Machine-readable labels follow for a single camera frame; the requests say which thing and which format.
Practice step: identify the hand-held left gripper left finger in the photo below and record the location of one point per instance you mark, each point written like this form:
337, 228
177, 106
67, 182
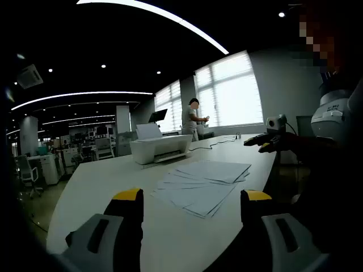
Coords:
113, 226

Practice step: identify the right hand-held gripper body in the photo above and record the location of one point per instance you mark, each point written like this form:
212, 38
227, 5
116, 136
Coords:
275, 124

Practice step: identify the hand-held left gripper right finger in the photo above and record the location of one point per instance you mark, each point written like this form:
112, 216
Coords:
272, 235

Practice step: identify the stack of white printing papers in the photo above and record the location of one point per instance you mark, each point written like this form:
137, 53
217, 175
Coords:
204, 184

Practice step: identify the grey chair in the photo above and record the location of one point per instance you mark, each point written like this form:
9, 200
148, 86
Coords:
304, 127

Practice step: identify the white table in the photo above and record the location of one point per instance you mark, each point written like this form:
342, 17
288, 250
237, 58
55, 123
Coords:
99, 184

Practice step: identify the large window with blinds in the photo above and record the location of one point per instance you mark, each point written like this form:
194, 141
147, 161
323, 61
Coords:
232, 93

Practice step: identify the white chest device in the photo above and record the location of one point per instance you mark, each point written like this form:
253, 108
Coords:
329, 119

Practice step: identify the person's dark shirt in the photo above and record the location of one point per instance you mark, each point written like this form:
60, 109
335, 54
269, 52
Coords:
334, 204

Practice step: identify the white printer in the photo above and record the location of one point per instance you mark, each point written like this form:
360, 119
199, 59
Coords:
158, 147

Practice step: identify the narrow window with blinds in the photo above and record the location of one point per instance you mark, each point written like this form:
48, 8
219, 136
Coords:
168, 105

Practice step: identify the paper sheet in printer tray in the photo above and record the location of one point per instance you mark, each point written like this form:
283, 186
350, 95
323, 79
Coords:
149, 131

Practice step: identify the black monitor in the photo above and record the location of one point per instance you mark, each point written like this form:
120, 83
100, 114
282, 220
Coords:
158, 115

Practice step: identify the white office chair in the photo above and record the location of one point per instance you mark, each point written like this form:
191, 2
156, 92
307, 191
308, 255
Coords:
27, 170

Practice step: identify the ceiling light strip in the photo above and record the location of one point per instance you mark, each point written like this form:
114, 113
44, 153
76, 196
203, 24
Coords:
181, 21

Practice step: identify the ceiling air conditioner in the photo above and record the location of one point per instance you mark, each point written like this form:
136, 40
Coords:
29, 76

